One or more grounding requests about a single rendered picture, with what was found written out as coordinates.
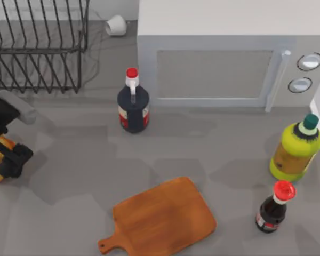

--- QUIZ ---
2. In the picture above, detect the dark jug bottle red cap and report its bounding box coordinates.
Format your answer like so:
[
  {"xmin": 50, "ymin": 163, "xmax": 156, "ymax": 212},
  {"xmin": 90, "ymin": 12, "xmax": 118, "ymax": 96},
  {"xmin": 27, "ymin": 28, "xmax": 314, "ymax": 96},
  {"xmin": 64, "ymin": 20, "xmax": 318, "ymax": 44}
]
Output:
[{"xmin": 117, "ymin": 68, "xmax": 150, "ymax": 134}]

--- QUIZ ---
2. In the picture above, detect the white cup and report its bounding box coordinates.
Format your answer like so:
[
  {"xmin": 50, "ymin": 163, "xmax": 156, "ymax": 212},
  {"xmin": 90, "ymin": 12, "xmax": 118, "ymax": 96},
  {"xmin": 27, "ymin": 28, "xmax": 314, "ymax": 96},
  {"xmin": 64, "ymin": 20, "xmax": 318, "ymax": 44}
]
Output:
[{"xmin": 105, "ymin": 14, "xmax": 127, "ymax": 36}]

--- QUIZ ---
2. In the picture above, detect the wooden cutting board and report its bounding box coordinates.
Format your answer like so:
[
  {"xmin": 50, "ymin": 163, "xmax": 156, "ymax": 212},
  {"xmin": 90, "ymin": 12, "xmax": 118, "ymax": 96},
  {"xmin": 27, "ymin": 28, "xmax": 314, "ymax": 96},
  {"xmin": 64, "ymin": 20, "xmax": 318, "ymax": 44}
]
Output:
[{"xmin": 98, "ymin": 177, "xmax": 218, "ymax": 256}]

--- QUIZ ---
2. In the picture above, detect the microwave oven door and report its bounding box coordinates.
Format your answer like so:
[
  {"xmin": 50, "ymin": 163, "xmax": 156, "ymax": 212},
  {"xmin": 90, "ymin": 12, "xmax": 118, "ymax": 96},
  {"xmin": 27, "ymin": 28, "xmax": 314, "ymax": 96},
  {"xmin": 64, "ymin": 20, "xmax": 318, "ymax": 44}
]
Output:
[{"xmin": 137, "ymin": 35, "xmax": 297, "ymax": 108}]

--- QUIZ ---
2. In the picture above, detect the pale microwave oven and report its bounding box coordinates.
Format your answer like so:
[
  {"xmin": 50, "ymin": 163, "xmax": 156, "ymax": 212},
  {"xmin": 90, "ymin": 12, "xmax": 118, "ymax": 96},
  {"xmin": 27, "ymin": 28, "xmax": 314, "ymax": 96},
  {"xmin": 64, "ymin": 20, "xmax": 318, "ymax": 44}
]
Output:
[{"xmin": 137, "ymin": 0, "xmax": 320, "ymax": 113}]

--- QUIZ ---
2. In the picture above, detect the small dark bottle red cap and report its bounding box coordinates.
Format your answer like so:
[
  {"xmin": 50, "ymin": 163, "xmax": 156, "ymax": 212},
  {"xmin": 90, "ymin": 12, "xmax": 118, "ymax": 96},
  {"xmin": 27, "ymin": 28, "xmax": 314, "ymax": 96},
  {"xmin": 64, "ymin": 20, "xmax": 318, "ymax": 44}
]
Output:
[{"xmin": 255, "ymin": 180, "xmax": 297, "ymax": 234}]

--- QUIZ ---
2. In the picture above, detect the green bottle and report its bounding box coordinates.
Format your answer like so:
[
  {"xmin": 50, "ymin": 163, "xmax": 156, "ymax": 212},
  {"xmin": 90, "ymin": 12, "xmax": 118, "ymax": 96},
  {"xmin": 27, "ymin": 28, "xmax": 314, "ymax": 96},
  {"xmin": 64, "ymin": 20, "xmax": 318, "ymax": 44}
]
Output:
[{"xmin": 269, "ymin": 114, "xmax": 320, "ymax": 183}]

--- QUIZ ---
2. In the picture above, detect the small microwave knob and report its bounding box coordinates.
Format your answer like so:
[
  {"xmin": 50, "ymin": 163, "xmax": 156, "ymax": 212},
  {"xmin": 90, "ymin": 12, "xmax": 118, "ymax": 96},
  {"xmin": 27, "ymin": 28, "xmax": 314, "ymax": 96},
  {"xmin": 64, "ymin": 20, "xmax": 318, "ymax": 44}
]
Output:
[{"xmin": 287, "ymin": 76, "xmax": 314, "ymax": 93}]

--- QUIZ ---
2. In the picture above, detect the large microwave knob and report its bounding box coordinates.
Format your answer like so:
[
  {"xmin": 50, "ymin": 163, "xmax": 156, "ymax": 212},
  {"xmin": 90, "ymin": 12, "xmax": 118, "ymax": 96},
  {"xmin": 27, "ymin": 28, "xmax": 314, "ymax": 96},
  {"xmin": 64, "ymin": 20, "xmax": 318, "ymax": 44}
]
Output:
[{"xmin": 297, "ymin": 52, "xmax": 320, "ymax": 72}]

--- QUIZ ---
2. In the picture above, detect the black wire dish rack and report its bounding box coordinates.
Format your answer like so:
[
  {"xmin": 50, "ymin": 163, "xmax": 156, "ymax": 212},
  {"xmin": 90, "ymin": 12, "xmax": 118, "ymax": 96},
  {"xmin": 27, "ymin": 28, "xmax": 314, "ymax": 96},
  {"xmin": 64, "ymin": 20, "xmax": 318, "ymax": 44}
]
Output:
[{"xmin": 0, "ymin": 0, "xmax": 91, "ymax": 94}]

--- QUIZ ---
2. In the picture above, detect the pale microwave door handle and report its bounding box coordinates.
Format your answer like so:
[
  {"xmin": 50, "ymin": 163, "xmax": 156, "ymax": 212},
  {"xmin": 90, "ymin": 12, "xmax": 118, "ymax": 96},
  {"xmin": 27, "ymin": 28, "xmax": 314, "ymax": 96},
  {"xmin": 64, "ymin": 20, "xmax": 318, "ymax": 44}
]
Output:
[{"xmin": 265, "ymin": 49, "xmax": 292, "ymax": 113}]

